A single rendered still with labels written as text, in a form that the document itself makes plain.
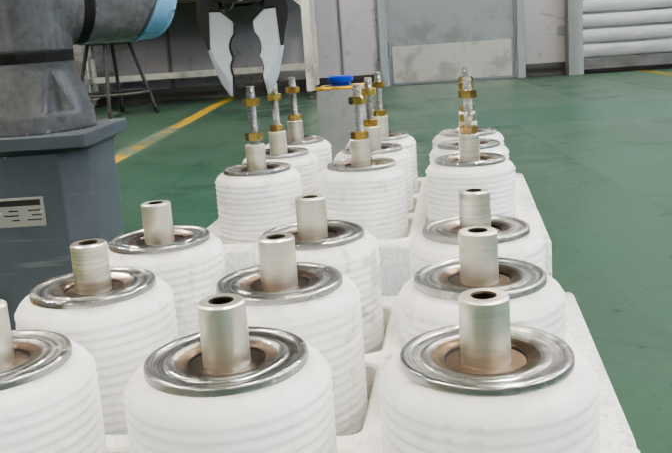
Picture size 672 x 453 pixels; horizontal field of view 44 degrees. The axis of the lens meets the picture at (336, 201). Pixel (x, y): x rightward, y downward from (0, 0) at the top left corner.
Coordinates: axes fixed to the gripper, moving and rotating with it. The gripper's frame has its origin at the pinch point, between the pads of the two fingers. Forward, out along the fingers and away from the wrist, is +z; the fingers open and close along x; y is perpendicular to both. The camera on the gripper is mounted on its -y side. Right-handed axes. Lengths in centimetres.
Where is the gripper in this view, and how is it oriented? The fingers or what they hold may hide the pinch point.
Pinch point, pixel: (248, 83)
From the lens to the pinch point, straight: 92.9
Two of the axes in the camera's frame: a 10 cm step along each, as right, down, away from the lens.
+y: 0.1, -2.0, 9.8
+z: 0.7, 9.8, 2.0
